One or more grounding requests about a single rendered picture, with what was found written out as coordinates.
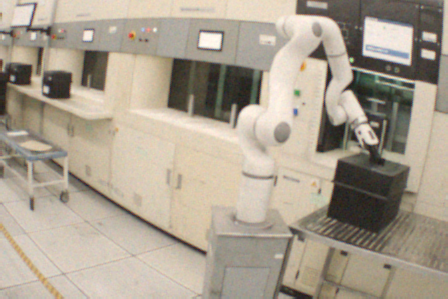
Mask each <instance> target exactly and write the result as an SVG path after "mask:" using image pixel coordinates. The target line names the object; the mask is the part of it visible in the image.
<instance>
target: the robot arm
mask: <svg viewBox="0 0 448 299"><path fill-rule="evenodd" d="M275 29H276V31H277V33H278V34H279V35H280V36H281V37H283V38H286V39H291V41H290V42H288V43H287V44H286V46H285V47H284V48H282V49H281V50H280V51H279V52H278V53H277V56H275V58H274V61H273V64H272V66H271V69H270V71H269V74H270V75H269V79H268V90H269V105H268V108H266V107H263V106H259V105H250V106H247V107H246V108H244V109H243V110H242V112H241V113H240V116H239V120H238V127H236V128H238V136H239V141H240V146H241V149H242V153H243V167H242V174H241V175H240V182H239V189H238V196H237V204H236V208H234V209H231V210H230V211H228V212H227V213H226V214H225V219H226V221H228V222H229V223H230V224H232V225H234V226H236V227H239V228H242V229H244V228H246V229H252V230H263V229H268V228H271V227H272V226H273V225H274V223H275V219H274V218H273V217H272V216H271V215H270V214H268V208H269V202H270V195H271V189H272V187H273V183H274V177H275V169H276V163H275V160H274V157H273V155H272V153H271V151H270V148H269V146H273V147H275V146H280V145H283V144H284V143H286V142H287V141H288V139H289V138H290V136H291V133H292V130H293V98H294V97H293V91H294V86H295V83H296V80H297V77H298V76H297V75H298V73H299V70H300V68H301V66H302V63H303V62H304V61H305V59H306V58H307V56H308V55H310V54H311V53H312V51H313V50H315V49H316V48H317V46H318V45H319V44H320V41H321V40H322V42H323V46H324V49H325V51H326V53H327V57H328V60H329V63H330V67H331V71H332V75H333V78H332V81H331V83H330V85H329V87H328V89H327V92H326V95H325V96H326V106H327V110H328V114H329V117H330V122H331V123H332V124H334V125H338V124H341V123H342V122H345V121H348V122H349V124H350V125H351V129H352V130H354V131H355V133H356V135H357V137H358V139H359V141H360V143H361V145H362V148H363V149H365V150H368V152H369V154H370V156H371V158H372V159H373V161H374V163H376V162H378V160H380V158H379V156H380V155H379V152H378V150H377V145H376V144H377V143H378V141H377V140H378V139H377V138H376V137H375V134H374V133H373V131H372V129H371V128H370V126H369V125H367V124H368V122H367V119H366V117H365V114H364V112H363V111H362V110H361V107H360V106H359V104H358V102H357V101H356V98H355V96H354V95H353V93H352V91H351V90H347V91H345V92H343V93H342V92H341V91H342V90H343V89H344V88H345V86H347V85H349V83H350V82H351V80H352V70H351V66H350V63H349V60H348V58H347V53H346V49H345V45H344V41H343V38H342V36H341V33H340V30H339V28H338V26H337V24H336V23H335V22H333V21H332V20H330V19H328V18H326V17H316V16H306V15H285V16H284V15H283V16H281V17H280V18H278V20H277V22H276V24H275ZM341 93H342V94H341ZM340 94H341V95H340ZM338 103H339V105H338ZM372 145H373V146H372Z"/></svg>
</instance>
